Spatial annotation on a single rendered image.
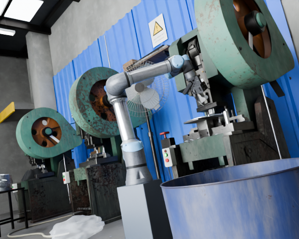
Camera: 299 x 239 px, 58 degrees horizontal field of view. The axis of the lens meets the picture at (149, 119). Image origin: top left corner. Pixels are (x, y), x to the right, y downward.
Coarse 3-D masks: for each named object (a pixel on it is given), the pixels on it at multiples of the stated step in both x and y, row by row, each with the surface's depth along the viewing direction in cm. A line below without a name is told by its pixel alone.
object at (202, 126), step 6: (192, 120) 186; (198, 120) 189; (204, 120) 194; (210, 120) 195; (198, 126) 197; (204, 126) 194; (210, 126) 194; (198, 132) 198; (204, 132) 194; (210, 132) 192
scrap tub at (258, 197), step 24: (240, 168) 96; (264, 168) 91; (288, 168) 84; (168, 192) 69; (192, 192) 62; (216, 192) 58; (240, 192) 57; (264, 192) 56; (288, 192) 57; (168, 216) 73; (192, 216) 62; (216, 216) 58; (240, 216) 56; (264, 216) 56; (288, 216) 56
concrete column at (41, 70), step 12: (36, 36) 668; (36, 48) 660; (48, 48) 683; (36, 60) 653; (48, 60) 675; (36, 72) 648; (48, 72) 667; (36, 84) 650; (48, 84) 659; (36, 96) 653; (48, 96) 652; (36, 108) 655
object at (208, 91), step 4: (196, 72) 209; (200, 72) 206; (200, 76) 206; (204, 76) 204; (204, 80) 204; (204, 92) 204; (208, 92) 202; (212, 92) 202; (216, 92) 206; (208, 96) 201; (212, 96) 200; (216, 96) 204; (220, 96) 208; (208, 100) 200; (212, 100) 200; (216, 100) 203; (220, 100) 207; (200, 104) 204
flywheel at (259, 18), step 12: (240, 0) 197; (252, 0) 202; (240, 12) 191; (252, 12) 178; (240, 24) 182; (252, 24) 177; (264, 24) 179; (252, 36) 185; (264, 36) 208; (252, 48) 177; (264, 48) 205
